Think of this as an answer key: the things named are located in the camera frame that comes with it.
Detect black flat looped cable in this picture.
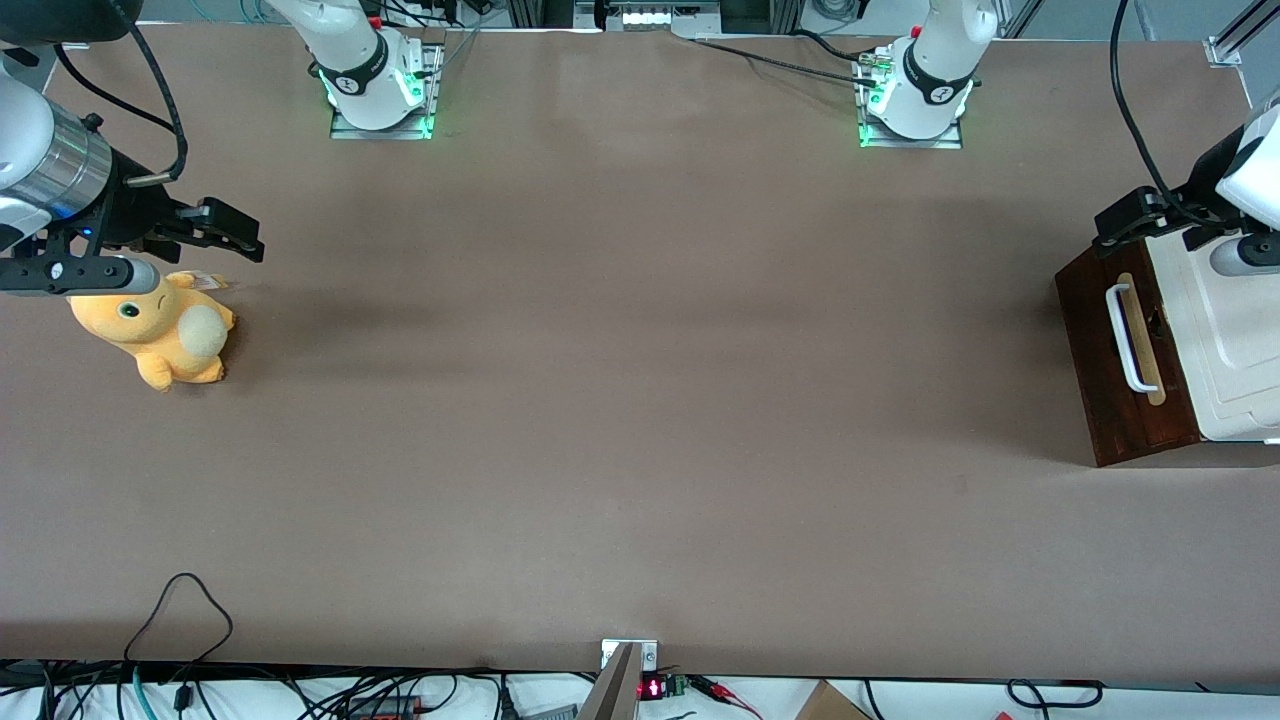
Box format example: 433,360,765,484
1005,679,1106,709

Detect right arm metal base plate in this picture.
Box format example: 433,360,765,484
330,40,446,141

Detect short black table cable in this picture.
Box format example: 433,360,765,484
795,28,873,65

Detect long black table cable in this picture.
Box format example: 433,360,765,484
690,38,879,87

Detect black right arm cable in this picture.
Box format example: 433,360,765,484
55,20,191,189

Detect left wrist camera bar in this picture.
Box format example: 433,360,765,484
1185,228,1280,279

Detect dark wooden drawer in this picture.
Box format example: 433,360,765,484
1055,240,1193,468

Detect wooden cabinet with white top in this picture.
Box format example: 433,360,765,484
1055,225,1280,468

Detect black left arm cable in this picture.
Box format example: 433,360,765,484
1110,0,1216,226

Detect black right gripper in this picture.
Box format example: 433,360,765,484
40,150,266,264

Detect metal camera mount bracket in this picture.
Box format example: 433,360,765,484
575,640,661,720

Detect red and black clip wires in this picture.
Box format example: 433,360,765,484
688,675,766,720

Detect aluminium frame extrusion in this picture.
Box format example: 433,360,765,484
1205,0,1280,69

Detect yellow plush toy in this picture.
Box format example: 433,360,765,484
68,270,237,393

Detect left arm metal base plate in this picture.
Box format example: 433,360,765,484
855,50,964,151

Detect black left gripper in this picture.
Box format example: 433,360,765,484
1092,125,1251,259

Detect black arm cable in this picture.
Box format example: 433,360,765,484
55,20,191,189
1110,0,1216,226

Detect brown cardboard piece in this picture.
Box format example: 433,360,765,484
795,680,871,720

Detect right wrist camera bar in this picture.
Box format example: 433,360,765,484
0,256,161,298

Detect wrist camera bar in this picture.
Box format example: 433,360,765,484
1185,228,1280,279
0,256,161,298

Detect white power strip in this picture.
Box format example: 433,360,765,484
608,0,723,33

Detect black box with orange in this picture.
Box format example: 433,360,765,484
348,695,423,720

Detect white drawer handle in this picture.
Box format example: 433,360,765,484
1105,283,1161,393

